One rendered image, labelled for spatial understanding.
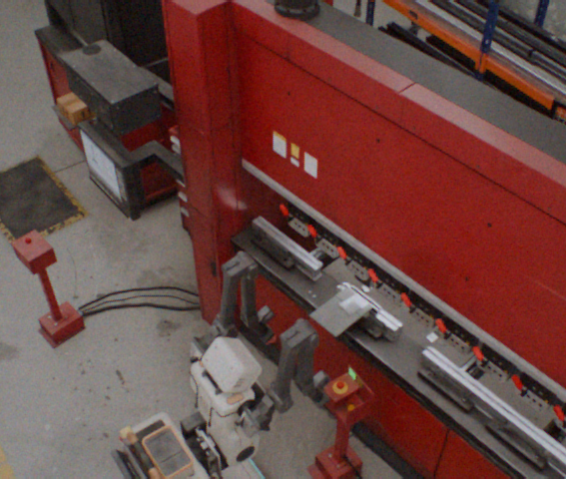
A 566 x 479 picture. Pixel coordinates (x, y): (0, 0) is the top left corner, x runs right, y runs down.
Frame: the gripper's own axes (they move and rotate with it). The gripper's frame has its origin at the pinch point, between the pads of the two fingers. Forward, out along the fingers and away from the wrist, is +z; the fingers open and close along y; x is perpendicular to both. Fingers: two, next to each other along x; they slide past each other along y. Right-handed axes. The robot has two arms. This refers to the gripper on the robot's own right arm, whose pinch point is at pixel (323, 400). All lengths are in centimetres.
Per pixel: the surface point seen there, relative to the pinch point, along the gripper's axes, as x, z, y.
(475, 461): -32, 50, -52
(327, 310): -29, 14, 40
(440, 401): -39, 33, -26
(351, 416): -2.9, 29.6, -2.7
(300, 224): -49, -3, 77
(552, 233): -103, -69, -42
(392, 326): -47, 27, 16
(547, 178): -110, -89, -36
